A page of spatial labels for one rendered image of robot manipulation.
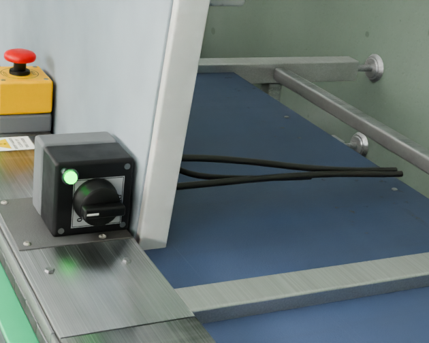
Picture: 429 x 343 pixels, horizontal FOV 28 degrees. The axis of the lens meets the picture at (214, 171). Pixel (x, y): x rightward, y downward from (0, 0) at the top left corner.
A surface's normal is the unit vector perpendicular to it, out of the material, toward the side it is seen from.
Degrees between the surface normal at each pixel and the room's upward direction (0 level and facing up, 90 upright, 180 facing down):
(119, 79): 0
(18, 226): 90
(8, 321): 90
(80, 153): 90
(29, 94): 90
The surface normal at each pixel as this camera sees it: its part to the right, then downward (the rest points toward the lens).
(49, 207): -0.89, 0.07
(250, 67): 0.44, 0.39
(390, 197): 0.11, -0.92
